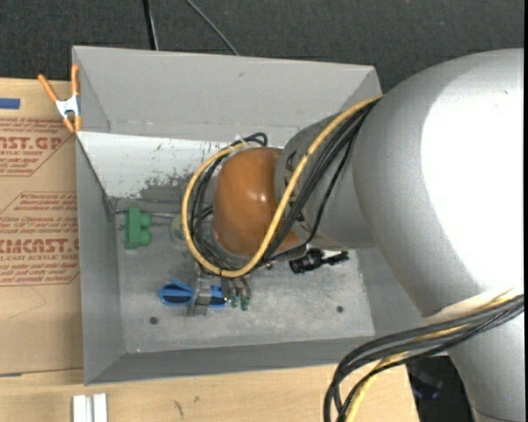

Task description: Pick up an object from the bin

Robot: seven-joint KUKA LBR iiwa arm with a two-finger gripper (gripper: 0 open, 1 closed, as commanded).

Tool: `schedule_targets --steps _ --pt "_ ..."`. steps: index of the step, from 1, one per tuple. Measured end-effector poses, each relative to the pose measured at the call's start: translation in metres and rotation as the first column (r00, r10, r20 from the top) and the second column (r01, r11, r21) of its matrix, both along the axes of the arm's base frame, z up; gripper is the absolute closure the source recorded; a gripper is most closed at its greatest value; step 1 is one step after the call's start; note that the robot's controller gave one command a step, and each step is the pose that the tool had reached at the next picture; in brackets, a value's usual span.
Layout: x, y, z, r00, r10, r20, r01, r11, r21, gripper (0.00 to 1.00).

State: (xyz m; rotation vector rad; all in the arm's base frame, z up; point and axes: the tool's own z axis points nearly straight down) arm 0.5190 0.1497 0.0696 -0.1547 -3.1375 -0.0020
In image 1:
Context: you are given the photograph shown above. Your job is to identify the blue sunglasses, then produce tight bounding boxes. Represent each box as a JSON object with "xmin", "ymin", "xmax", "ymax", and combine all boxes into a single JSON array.
[{"xmin": 157, "ymin": 279, "xmax": 228, "ymax": 309}]

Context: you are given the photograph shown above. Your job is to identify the grey metal bin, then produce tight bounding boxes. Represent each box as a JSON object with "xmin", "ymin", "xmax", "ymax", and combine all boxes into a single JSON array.
[{"xmin": 71, "ymin": 45, "xmax": 423, "ymax": 387}]

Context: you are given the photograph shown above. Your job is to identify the green toy block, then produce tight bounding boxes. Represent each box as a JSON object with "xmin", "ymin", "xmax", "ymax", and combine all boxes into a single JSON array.
[{"xmin": 123, "ymin": 206, "xmax": 153, "ymax": 251}]

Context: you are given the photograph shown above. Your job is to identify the brown cardboard board, red print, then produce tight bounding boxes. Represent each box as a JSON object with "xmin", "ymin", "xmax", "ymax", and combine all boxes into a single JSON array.
[{"xmin": 0, "ymin": 76, "xmax": 86, "ymax": 378}]

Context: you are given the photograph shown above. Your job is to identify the black cylinder on white bracket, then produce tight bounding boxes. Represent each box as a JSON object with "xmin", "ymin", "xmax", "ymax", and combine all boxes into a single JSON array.
[{"xmin": 289, "ymin": 244, "xmax": 351, "ymax": 275}]

